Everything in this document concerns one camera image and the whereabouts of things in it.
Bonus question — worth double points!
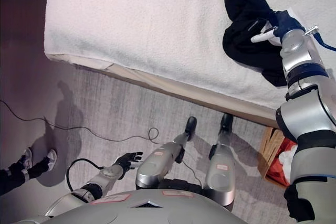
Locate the blue wrist cable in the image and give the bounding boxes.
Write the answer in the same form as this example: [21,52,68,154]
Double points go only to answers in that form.
[304,25,336,52]

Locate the robot left leg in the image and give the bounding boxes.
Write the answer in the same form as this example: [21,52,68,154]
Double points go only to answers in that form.
[135,116,197,191]

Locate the silver robot torso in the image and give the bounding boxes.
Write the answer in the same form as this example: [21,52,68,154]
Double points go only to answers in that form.
[13,189,248,224]

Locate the bed with white blanket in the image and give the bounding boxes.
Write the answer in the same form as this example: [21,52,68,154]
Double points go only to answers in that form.
[43,0,336,111]

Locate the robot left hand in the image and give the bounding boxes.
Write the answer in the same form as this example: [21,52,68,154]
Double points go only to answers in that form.
[114,152,144,174]

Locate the wicker laundry basket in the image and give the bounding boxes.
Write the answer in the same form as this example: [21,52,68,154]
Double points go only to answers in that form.
[258,126,292,189]

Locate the grey rug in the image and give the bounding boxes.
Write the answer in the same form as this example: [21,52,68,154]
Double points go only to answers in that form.
[34,66,298,224]

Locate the thick black wrist cable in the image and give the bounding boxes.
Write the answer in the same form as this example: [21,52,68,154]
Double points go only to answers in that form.
[65,158,104,194]

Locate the orange garment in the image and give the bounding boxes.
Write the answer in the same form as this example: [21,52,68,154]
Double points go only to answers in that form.
[266,137,299,186]

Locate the white sneaker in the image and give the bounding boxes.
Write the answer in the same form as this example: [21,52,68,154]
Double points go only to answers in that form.
[22,147,34,170]
[43,149,58,173]

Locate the white printed garment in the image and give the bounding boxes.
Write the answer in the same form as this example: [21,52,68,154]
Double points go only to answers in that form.
[278,147,299,180]

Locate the person's black trouser legs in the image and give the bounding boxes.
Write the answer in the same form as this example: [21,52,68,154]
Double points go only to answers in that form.
[0,157,51,196]

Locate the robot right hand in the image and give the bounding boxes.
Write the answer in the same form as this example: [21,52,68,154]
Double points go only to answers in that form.
[250,10,307,48]

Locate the black garment with white label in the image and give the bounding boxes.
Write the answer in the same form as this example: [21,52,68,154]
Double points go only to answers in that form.
[222,0,301,87]

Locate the thin black floor cable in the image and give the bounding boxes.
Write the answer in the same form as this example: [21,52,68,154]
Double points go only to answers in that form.
[0,100,203,186]

